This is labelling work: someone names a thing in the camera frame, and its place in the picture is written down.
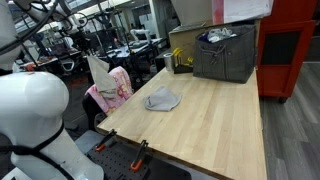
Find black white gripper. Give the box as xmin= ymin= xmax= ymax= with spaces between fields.
xmin=69 ymin=30 xmax=93 ymax=54

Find white towel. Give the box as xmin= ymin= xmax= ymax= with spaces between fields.
xmin=87 ymin=55 xmax=117 ymax=99

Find pink patterned jersey blanket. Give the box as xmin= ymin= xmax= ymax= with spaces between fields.
xmin=86 ymin=66 xmax=133 ymax=114

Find grey cloth under towel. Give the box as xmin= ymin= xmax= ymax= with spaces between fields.
xmin=144 ymin=86 xmax=182 ymax=112

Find black office chair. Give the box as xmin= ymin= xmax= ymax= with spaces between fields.
xmin=82 ymin=94 xmax=107 ymax=131

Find cardboard box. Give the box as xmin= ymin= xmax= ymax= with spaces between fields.
xmin=169 ymin=20 xmax=260 ymax=60

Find yellow flowers in black tray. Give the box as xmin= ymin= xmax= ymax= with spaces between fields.
xmin=173 ymin=48 xmax=194 ymax=74

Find orange black clamp near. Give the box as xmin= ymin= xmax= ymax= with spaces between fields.
xmin=95 ymin=129 xmax=117 ymax=152

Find orange black clamp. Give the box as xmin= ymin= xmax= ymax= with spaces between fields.
xmin=130 ymin=140 xmax=148 ymax=172
xmin=95 ymin=129 xmax=117 ymax=152

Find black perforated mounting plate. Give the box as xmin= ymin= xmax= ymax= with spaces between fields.
xmin=86 ymin=143 xmax=191 ymax=180

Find white clothes in basket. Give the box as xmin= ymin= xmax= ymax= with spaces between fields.
xmin=199 ymin=28 xmax=236 ymax=43

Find orange black clamp far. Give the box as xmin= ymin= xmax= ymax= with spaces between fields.
xmin=130 ymin=140 xmax=148 ymax=172

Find dark grey fabric basket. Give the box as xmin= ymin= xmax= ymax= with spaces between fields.
xmin=193 ymin=25 xmax=256 ymax=84

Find red metal cabinet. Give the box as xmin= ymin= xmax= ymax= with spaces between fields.
xmin=256 ymin=0 xmax=319 ymax=104

